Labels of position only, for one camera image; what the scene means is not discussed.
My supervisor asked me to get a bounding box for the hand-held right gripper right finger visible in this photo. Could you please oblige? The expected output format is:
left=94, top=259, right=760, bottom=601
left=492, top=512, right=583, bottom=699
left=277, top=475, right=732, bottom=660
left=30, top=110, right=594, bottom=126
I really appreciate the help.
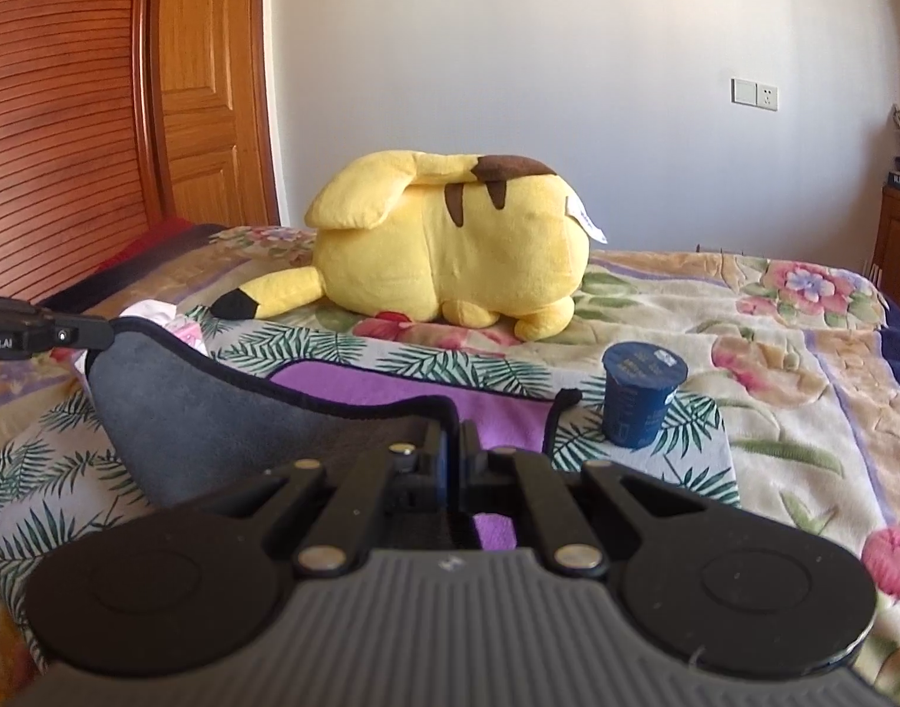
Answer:
left=459, top=419, right=725, bottom=577

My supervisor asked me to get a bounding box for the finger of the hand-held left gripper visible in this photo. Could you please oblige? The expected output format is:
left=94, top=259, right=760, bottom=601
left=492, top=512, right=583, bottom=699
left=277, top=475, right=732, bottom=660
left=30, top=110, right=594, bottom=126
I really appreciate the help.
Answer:
left=51, top=311, right=117, bottom=352

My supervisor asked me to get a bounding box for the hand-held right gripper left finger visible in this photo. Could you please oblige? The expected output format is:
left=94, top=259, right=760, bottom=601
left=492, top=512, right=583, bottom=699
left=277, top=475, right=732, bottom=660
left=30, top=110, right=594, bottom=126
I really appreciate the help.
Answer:
left=176, top=419, right=452, bottom=577

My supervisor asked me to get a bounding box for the grey and purple towel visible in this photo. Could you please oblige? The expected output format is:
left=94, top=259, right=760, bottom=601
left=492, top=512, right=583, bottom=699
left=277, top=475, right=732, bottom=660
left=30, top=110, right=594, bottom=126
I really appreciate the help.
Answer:
left=82, top=316, right=585, bottom=553

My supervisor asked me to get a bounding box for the white and pink cloth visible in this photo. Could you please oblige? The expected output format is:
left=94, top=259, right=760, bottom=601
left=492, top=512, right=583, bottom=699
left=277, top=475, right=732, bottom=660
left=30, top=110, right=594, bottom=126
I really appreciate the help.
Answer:
left=117, top=299, right=204, bottom=352

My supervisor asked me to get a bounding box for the red and dark blanket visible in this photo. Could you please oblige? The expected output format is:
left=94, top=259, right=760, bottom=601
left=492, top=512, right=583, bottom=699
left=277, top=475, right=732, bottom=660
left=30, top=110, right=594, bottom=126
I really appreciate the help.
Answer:
left=36, top=216, right=231, bottom=314

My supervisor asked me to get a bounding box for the palm leaf print cloth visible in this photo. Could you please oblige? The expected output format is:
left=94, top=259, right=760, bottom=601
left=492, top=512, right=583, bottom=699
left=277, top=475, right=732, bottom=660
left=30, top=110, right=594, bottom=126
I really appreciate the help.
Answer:
left=0, top=307, right=743, bottom=609

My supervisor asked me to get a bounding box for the blue plastic cup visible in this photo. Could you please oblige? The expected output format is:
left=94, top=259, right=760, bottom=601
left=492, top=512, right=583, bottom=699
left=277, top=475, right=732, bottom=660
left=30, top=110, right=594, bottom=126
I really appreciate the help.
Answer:
left=601, top=341, right=690, bottom=450

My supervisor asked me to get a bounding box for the yellow plush toy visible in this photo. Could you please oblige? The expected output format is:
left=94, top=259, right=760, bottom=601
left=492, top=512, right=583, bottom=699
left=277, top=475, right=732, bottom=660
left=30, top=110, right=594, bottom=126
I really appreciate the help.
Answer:
left=211, top=151, right=610, bottom=344

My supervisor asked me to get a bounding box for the wooden louvered wardrobe door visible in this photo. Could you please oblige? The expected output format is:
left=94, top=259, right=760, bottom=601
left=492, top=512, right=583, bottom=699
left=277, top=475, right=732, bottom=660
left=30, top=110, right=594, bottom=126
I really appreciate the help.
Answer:
left=0, top=0, right=164, bottom=305

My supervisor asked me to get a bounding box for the wooden panel door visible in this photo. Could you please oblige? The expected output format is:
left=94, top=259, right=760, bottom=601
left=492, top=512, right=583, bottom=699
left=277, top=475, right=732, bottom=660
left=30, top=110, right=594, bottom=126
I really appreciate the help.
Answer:
left=150, top=0, right=280, bottom=231

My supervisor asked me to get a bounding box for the floral blanket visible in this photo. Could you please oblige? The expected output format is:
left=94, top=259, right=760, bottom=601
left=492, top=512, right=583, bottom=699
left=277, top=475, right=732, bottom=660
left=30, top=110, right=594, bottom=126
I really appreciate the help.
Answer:
left=0, top=224, right=900, bottom=702

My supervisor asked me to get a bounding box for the wooden cabinet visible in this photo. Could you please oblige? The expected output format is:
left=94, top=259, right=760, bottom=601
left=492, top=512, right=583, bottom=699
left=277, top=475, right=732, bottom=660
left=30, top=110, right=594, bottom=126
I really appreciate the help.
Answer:
left=868, top=184, right=900, bottom=305

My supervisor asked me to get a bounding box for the white wall switch socket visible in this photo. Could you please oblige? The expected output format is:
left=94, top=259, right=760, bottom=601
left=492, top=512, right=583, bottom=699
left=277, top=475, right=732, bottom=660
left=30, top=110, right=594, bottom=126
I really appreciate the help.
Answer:
left=730, top=77, right=780, bottom=113

